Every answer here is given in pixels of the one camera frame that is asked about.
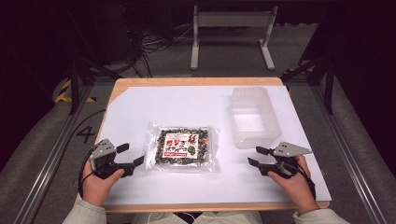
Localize white metal stand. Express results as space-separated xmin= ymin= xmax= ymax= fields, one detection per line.
xmin=190 ymin=4 xmax=279 ymax=72

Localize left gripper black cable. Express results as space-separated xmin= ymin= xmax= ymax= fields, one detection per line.
xmin=66 ymin=108 xmax=107 ymax=199

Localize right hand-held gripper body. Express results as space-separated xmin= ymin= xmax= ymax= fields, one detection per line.
xmin=258 ymin=141 xmax=313 ymax=180

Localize person's left hand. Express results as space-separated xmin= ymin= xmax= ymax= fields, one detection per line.
xmin=80 ymin=160 xmax=126 ymax=208

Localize yellow black hazard tape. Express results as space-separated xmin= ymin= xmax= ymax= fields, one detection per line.
xmin=54 ymin=78 xmax=97 ymax=104

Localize clear snack packet red label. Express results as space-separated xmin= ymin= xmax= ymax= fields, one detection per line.
xmin=144 ymin=121 xmax=219 ymax=173

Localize person's right hand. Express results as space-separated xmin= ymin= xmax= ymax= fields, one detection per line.
xmin=267 ymin=155 xmax=320 ymax=216

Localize white table mat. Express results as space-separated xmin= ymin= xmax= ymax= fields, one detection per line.
xmin=96 ymin=85 xmax=332 ymax=207

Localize aluminium floor rail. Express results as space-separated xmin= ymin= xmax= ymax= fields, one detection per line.
xmin=12 ymin=83 xmax=95 ymax=224
xmin=310 ymin=83 xmax=389 ymax=224

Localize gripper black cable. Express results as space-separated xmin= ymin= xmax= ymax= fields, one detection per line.
xmin=66 ymin=108 xmax=107 ymax=199
xmin=293 ymin=161 xmax=318 ymax=202

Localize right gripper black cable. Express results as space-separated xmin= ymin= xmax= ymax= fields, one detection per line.
xmin=293 ymin=161 xmax=318 ymax=202

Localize black floor cables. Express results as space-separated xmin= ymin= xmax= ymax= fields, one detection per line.
xmin=122 ymin=6 xmax=194 ymax=79

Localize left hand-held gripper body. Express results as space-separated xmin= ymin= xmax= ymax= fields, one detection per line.
xmin=90 ymin=138 xmax=135 ymax=180

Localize black metal stand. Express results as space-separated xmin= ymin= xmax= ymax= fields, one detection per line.
xmin=280 ymin=6 xmax=336 ymax=116
xmin=64 ymin=8 xmax=123 ymax=116

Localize translucent plastic container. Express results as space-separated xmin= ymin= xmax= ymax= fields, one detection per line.
xmin=229 ymin=86 xmax=283 ymax=150

